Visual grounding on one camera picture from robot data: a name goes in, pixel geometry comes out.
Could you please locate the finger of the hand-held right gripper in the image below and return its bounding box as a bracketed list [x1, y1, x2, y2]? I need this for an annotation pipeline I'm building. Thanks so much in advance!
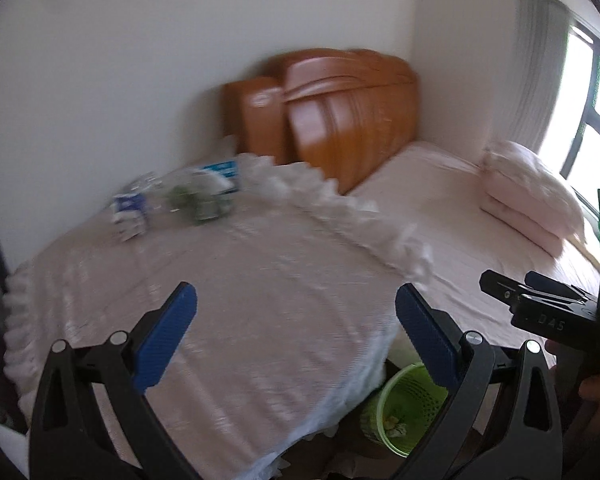
[524, 270, 597, 306]
[480, 269, 527, 307]

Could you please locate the blue and white box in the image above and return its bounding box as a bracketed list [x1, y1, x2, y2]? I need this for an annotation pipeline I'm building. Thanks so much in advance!
[199, 158, 242, 194]

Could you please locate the green plastic wastebasket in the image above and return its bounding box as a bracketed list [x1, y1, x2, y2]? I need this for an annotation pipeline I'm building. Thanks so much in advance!
[362, 361, 452, 459]

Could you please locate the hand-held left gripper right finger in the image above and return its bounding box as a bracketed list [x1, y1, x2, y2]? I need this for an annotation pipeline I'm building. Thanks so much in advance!
[390, 282, 568, 480]

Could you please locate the wooden bedside cabinet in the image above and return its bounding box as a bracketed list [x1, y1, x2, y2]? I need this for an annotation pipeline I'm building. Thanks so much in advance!
[222, 77, 292, 167]

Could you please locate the dark-framed window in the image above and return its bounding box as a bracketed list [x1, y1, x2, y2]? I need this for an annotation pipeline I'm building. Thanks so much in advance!
[535, 22, 600, 213]

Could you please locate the bed with pink sheet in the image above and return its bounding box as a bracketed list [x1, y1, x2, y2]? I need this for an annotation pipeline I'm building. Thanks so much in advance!
[349, 140, 600, 363]

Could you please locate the wooden headboard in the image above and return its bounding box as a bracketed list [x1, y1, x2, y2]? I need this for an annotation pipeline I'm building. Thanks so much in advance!
[281, 48, 422, 196]

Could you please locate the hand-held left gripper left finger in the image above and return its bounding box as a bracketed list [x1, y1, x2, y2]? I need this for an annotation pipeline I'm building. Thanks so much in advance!
[28, 281, 201, 480]

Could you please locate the grey curtain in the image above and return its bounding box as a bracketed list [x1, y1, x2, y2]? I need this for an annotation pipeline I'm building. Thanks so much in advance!
[514, 0, 572, 163]

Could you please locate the blue white tissue pack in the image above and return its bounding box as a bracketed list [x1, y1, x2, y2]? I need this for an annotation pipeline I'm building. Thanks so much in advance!
[110, 174, 155, 244]

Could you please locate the green and white packet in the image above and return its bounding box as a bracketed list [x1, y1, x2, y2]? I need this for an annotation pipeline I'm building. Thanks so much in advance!
[166, 169, 232, 224]

